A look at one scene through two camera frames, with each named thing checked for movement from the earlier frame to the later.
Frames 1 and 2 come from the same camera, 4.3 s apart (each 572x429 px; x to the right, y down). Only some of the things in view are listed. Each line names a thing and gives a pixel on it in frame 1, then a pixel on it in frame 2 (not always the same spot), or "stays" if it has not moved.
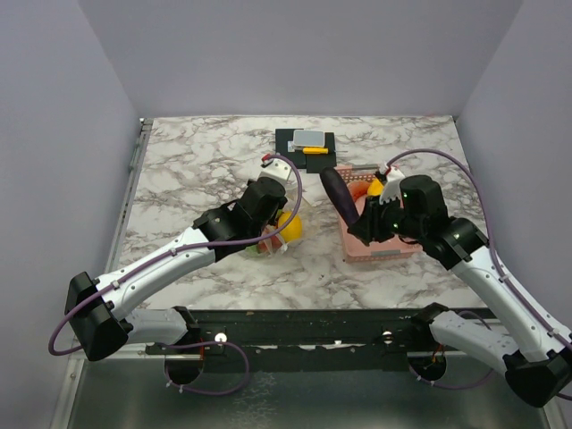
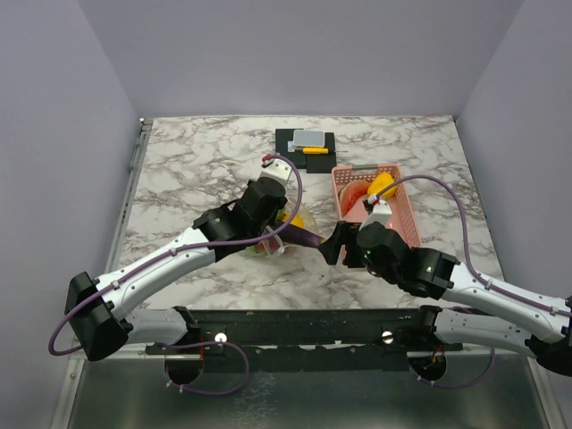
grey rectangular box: (308, 138) stays
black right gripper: (369, 225) -> (345, 232)
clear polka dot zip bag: (295, 226) stays
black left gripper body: (267, 222) stays
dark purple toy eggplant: (341, 195) -> (301, 236)
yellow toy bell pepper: (375, 188) stays
